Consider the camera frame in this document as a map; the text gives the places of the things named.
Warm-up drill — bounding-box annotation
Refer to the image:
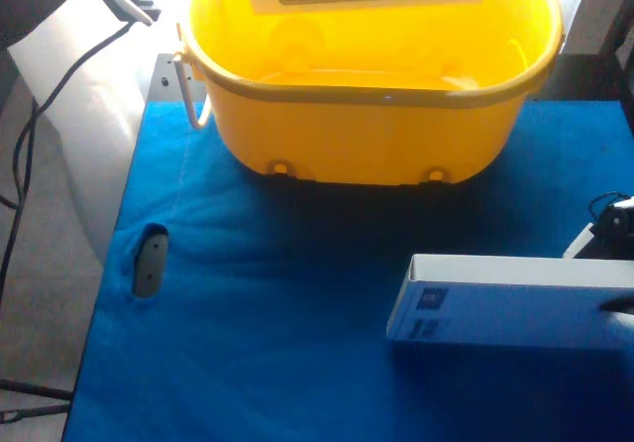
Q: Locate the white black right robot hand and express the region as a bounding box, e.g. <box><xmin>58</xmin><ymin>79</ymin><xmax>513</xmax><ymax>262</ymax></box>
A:
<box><xmin>563</xmin><ymin>191</ymin><xmax>634</xmax><ymax>327</ymax></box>

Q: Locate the white and blue box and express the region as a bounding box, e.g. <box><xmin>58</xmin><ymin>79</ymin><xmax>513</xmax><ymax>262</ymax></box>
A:
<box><xmin>385</xmin><ymin>253</ymin><xmax>634</xmax><ymax>353</ymax></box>

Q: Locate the yellow plastic bucket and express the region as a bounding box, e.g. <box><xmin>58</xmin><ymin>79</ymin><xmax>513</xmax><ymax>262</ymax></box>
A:
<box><xmin>174</xmin><ymin>0</ymin><xmax>567</xmax><ymax>187</ymax></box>

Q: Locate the blue table cloth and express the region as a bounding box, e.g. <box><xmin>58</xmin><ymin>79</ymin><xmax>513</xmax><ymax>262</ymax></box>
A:
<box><xmin>61</xmin><ymin>99</ymin><xmax>634</xmax><ymax>442</ymax></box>

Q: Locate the black tripod base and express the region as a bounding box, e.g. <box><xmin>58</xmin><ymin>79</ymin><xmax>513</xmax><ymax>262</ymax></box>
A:
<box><xmin>0</xmin><ymin>377</ymin><xmax>76</xmax><ymax>426</ymax></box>

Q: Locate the black metal frame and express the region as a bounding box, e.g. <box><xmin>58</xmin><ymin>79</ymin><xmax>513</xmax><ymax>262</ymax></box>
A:
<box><xmin>596</xmin><ymin>0</ymin><xmax>634</xmax><ymax>61</ymax></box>

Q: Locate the grey metal bracket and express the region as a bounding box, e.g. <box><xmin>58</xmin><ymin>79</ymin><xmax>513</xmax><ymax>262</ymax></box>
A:
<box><xmin>132</xmin><ymin>223</ymin><xmax>170</xmax><ymax>299</ymax></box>

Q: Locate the long black cable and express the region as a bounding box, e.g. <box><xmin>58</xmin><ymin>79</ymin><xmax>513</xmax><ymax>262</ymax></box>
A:
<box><xmin>0</xmin><ymin>19</ymin><xmax>138</xmax><ymax>309</ymax></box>

